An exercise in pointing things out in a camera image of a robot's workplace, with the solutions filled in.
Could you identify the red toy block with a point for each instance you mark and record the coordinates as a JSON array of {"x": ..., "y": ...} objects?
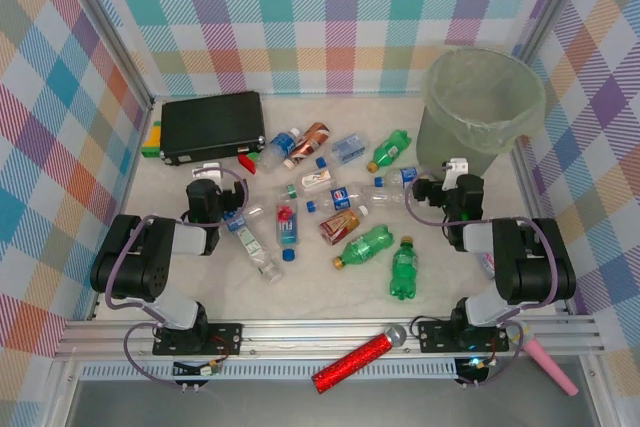
[{"x": 246, "y": 163}]

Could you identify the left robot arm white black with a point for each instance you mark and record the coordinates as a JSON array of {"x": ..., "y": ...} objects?
[{"x": 130, "y": 257}]

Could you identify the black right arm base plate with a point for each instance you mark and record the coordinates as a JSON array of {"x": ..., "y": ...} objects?
[{"x": 435, "y": 334}]

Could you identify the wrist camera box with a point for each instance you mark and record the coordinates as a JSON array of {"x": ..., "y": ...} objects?
[
  {"x": 457, "y": 167},
  {"x": 207, "y": 170}
]

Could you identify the clear Pepsi bottle blue cap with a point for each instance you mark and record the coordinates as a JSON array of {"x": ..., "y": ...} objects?
[{"x": 340, "y": 198}]

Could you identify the clear bottle blue label white cap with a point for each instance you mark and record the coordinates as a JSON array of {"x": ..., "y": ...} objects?
[{"x": 280, "y": 146}]

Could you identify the clear bottle green white label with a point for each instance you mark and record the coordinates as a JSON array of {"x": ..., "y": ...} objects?
[{"x": 255, "y": 247}]

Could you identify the pink toy microphone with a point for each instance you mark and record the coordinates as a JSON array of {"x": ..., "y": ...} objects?
[{"x": 550, "y": 367}]

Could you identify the white label bottle green cap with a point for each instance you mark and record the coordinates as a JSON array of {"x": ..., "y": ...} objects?
[{"x": 317, "y": 180}]

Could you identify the aluminium frame post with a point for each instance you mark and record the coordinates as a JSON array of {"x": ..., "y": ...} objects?
[
  {"x": 555, "y": 2},
  {"x": 110, "y": 37}
]

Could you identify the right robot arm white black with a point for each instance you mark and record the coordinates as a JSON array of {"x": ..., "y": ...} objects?
[{"x": 530, "y": 267}]

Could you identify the green mesh waste bin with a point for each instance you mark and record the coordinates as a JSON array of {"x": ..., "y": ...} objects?
[{"x": 450, "y": 147}]

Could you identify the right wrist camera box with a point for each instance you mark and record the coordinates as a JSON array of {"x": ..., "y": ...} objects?
[{"x": 457, "y": 167}]

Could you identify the copper brown bottle white cap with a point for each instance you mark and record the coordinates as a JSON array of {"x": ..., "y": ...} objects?
[{"x": 307, "y": 139}]

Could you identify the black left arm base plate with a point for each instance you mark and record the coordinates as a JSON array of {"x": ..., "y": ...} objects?
[{"x": 225, "y": 337}]

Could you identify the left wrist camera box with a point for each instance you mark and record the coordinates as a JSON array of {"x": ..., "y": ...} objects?
[{"x": 207, "y": 170}]

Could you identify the aluminium frame rail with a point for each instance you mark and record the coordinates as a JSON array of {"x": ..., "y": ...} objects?
[{"x": 300, "y": 337}]

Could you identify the yellow green toy block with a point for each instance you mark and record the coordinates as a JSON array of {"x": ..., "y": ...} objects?
[{"x": 151, "y": 144}]

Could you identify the Fiji water bottle blue cap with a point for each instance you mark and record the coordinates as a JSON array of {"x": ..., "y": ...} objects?
[{"x": 286, "y": 229}]

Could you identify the tea bottle red gold label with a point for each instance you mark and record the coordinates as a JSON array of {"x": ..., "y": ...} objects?
[{"x": 340, "y": 226}]

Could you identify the small green toy block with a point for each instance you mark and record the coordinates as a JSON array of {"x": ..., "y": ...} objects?
[{"x": 255, "y": 157}]

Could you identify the black hard case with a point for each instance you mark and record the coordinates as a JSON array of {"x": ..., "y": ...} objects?
[{"x": 210, "y": 127}]

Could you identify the red glitter toy microphone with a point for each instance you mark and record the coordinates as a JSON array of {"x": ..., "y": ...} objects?
[{"x": 355, "y": 359}]

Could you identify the green plastic bottle gold cap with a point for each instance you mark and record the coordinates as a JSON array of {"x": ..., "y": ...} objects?
[
  {"x": 404, "y": 269},
  {"x": 365, "y": 244},
  {"x": 390, "y": 148}
]

